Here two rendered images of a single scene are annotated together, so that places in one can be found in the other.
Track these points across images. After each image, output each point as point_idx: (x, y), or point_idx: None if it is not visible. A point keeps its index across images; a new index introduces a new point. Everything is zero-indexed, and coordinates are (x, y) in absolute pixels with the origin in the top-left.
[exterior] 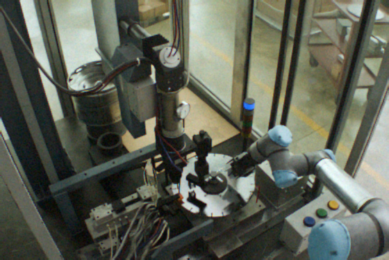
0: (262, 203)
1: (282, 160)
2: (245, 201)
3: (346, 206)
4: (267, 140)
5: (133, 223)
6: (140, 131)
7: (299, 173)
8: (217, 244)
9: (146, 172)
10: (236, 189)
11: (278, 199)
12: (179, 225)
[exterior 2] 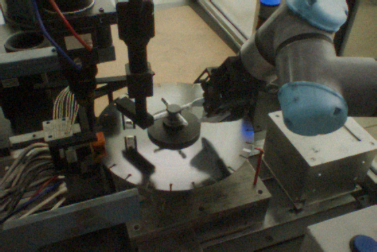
0: (271, 193)
1: (310, 58)
2: (225, 171)
3: None
4: (279, 15)
5: (5, 179)
6: None
7: (353, 101)
8: (155, 251)
9: (73, 100)
10: (214, 146)
11: (301, 190)
12: (89, 197)
